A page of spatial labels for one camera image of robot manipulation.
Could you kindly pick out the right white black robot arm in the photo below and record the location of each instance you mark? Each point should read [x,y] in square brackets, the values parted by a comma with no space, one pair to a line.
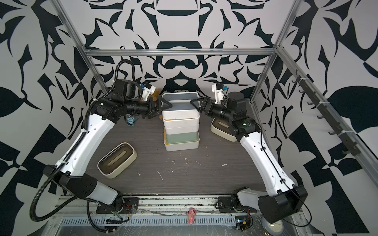
[283,197]

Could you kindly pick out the grey wall hook rail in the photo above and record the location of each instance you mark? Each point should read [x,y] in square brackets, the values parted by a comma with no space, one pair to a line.
[328,113]

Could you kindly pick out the grey lid white tissue box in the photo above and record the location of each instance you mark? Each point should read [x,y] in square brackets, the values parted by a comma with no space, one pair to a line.
[181,108]

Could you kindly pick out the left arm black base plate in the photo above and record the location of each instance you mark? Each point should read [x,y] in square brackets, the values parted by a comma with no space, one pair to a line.
[127,205]

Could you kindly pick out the pink toy figure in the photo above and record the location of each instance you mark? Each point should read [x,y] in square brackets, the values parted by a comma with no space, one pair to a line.
[191,213]

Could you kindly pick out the grey slotted cable duct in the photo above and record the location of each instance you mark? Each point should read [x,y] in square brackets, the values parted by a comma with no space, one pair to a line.
[177,220]

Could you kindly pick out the round white clock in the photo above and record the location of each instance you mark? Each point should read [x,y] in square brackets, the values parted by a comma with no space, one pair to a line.
[274,229]

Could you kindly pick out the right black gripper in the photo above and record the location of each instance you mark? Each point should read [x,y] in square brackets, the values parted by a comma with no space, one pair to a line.
[207,101]

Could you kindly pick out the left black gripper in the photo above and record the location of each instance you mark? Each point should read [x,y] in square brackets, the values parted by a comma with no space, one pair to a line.
[153,112]

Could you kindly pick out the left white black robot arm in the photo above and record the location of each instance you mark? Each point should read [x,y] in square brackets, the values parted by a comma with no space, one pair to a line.
[125,97]

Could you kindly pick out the blue robot toy figure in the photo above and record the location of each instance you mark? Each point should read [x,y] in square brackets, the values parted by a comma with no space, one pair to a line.
[130,120]

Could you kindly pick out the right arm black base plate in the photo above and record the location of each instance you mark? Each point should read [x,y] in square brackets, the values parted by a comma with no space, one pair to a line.
[228,204]

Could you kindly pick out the green tissue box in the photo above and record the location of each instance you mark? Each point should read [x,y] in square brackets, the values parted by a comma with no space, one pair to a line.
[181,138]

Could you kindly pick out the small green circuit board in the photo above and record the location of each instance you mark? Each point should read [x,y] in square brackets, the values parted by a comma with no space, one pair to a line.
[242,223]

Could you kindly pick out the cream dark-lid tissue box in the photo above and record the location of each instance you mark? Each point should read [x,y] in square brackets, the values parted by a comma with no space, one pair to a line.
[117,160]
[221,129]

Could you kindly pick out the white bamboo tissue box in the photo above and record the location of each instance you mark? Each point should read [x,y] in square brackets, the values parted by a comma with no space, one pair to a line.
[181,130]
[181,123]
[181,146]

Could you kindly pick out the aluminium frame rail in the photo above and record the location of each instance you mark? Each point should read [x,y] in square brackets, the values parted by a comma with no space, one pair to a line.
[177,52]

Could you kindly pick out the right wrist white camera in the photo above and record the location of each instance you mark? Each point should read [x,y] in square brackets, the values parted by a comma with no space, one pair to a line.
[220,91]

